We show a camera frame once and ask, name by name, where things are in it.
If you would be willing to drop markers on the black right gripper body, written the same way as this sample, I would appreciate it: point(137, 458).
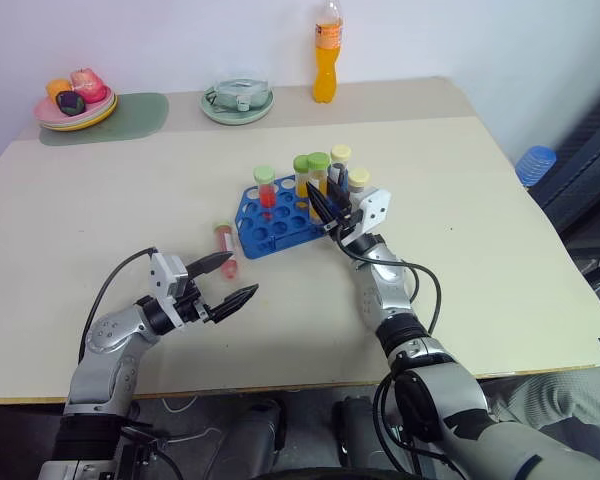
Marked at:
point(344, 226)

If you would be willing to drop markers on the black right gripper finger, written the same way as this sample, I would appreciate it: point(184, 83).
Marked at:
point(321, 205)
point(341, 197)

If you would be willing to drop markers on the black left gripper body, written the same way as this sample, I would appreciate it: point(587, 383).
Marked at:
point(192, 305)

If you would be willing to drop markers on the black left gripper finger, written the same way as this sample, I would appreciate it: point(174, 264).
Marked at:
point(232, 304)
point(210, 262)

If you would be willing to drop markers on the orange tube with green cap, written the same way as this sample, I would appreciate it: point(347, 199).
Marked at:
point(318, 172)

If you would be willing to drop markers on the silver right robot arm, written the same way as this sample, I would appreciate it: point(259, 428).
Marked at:
point(430, 395)

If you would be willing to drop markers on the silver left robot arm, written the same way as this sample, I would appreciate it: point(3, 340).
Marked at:
point(105, 350)

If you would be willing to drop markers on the blue test tube rack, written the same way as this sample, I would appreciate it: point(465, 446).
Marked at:
point(280, 225)

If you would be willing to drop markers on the dark tube with pale yellow cap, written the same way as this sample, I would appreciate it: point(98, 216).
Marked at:
point(358, 179)
point(341, 154)

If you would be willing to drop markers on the yellow tube with green cap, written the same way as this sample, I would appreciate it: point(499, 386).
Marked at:
point(301, 175)

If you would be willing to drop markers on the red tube with green cap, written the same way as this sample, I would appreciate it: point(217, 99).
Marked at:
point(266, 192)

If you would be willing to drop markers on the pale green plate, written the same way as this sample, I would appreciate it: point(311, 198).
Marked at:
point(237, 116)

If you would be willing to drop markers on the orange soda bottle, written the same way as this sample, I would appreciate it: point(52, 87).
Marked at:
point(327, 65)

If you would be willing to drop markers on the dark rounded shape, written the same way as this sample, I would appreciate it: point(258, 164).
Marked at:
point(360, 430)
point(257, 435)

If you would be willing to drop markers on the pale green pouch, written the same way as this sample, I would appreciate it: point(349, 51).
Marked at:
point(230, 97)

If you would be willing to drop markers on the clear glass dome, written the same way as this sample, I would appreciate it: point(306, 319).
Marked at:
point(240, 80)

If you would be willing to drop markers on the green placemat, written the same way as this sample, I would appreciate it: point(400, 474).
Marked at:
point(140, 117)

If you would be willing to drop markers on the yellow plate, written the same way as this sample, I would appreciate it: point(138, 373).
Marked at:
point(92, 125)

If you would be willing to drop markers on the blue ribbed plastic container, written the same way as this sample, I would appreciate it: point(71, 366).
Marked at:
point(535, 165)

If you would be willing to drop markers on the purple toy fruit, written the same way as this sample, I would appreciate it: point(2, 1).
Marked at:
point(70, 103)

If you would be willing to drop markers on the pink toy peach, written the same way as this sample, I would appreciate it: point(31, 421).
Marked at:
point(87, 85)

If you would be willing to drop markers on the pink plate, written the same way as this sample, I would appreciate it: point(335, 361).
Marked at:
point(47, 112)

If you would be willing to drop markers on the orange toy fruit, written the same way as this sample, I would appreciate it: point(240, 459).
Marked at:
point(57, 87)

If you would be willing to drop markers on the black ribbed panel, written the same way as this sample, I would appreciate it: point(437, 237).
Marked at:
point(590, 165)

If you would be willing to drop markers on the grey ribbed fabric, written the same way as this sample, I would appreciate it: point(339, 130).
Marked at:
point(555, 400)

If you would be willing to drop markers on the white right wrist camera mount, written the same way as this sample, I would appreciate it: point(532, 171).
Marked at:
point(375, 210)

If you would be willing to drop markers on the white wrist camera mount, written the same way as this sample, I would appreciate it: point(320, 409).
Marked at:
point(375, 210)
point(162, 272)

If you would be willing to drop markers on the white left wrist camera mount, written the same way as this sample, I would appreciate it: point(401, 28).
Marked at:
point(162, 272)

